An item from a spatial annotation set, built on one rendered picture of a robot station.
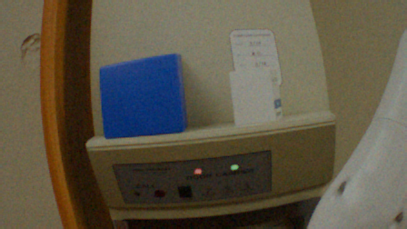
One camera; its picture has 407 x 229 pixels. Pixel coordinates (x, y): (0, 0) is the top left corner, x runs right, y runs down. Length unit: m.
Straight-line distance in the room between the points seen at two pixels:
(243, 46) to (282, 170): 0.17
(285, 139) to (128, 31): 0.26
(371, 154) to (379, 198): 0.05
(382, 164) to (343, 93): 1.22
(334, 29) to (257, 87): 0.55
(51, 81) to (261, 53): 0.30
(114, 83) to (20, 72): 0.62
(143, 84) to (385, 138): 0.70
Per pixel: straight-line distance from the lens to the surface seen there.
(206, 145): 1.34
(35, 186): 1.94
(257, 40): 1.44
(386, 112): 0.70
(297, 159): 1.38
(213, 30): 1.44
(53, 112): 1.38
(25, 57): 1.92
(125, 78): 1.34
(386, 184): 0.66
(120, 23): 1.45
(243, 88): 1.36
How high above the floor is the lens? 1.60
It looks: 3 degrees down
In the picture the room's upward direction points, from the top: 6 degrees counter-clockwise
